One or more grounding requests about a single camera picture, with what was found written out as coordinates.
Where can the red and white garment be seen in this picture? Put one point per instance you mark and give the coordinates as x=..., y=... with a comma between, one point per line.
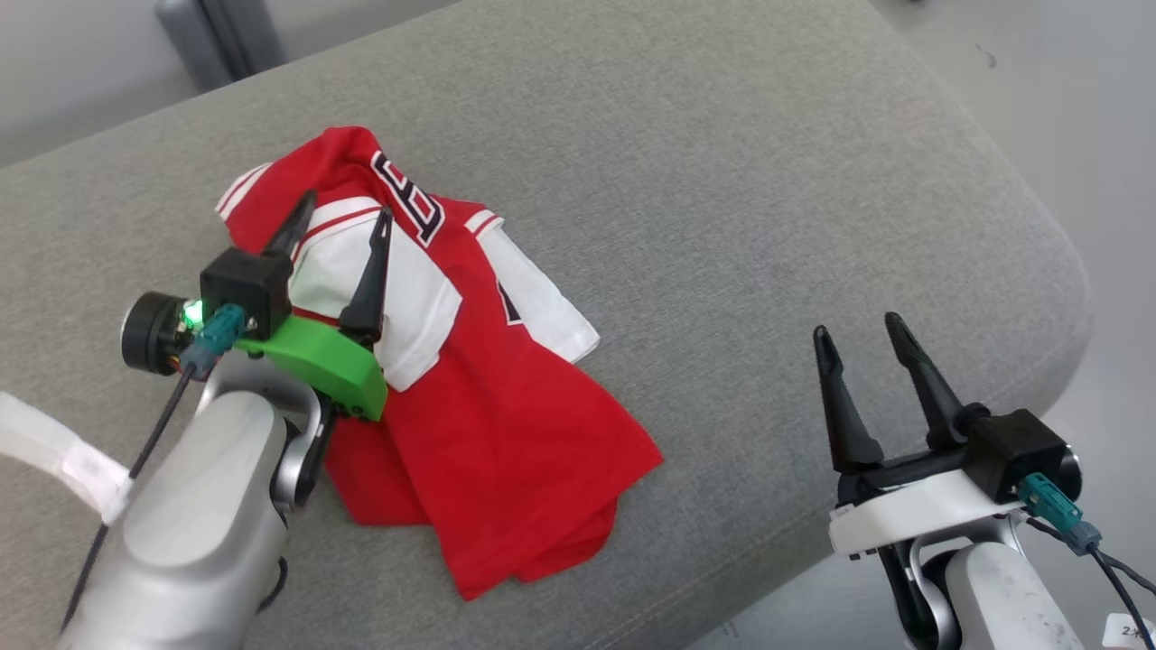
x=488, y=433

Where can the white label on right arm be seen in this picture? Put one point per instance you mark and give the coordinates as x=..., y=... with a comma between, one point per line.
x=1131, y=630

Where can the grey metal frame post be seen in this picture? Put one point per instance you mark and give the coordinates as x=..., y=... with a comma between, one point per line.
x=217, y=36

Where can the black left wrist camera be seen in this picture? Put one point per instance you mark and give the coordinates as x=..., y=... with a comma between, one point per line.
x=244, y=284

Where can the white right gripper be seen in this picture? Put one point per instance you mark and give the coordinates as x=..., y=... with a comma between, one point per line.
x=912, y=515

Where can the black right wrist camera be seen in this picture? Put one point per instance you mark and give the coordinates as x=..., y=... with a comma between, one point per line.
x=1016, y=451

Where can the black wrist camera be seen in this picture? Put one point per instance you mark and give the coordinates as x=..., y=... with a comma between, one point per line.
x=244, y=284
x=1016, y=451

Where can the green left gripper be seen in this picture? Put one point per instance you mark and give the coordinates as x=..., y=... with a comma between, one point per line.
x=325, y=361

